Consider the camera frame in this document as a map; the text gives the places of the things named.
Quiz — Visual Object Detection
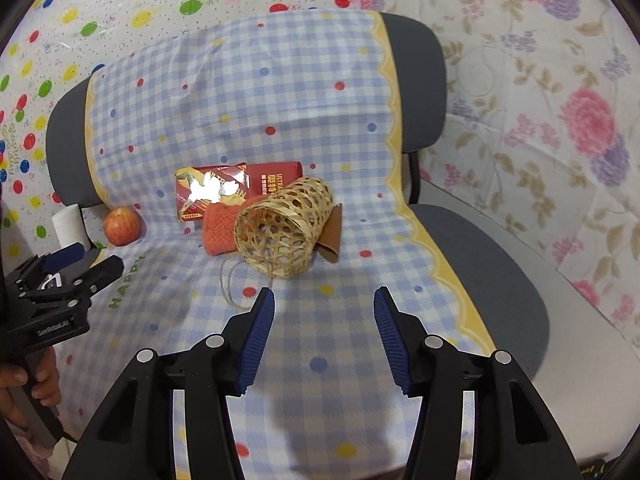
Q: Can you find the orange knitted glove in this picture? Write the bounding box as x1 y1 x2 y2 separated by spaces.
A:
202 196 264 256

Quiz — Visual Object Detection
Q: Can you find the red snack bag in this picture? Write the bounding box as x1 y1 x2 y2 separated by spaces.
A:
175 162 248 222

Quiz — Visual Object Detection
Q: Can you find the woven bamboo basket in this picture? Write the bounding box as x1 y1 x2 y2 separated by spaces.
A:
234 177 334 278

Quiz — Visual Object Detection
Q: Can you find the red book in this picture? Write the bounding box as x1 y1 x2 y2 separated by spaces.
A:
245 162 303 198

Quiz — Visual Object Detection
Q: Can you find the brown leather pouch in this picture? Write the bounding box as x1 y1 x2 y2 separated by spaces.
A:
316 204 343 264

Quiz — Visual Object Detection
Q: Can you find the pink trash bag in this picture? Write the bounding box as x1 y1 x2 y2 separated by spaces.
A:
9 422 53 479

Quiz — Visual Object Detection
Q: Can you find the person's left hand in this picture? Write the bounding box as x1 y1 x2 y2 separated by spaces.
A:
0 346 62 428

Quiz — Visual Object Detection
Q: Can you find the red apple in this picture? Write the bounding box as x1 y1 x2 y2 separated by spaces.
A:
103 207 142 246

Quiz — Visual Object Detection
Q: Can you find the grey office chair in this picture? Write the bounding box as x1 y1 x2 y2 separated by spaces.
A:
45 12 551 380

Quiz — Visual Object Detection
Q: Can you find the blue checkered dotted blanket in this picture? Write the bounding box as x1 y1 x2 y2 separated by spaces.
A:
47 10 491 479

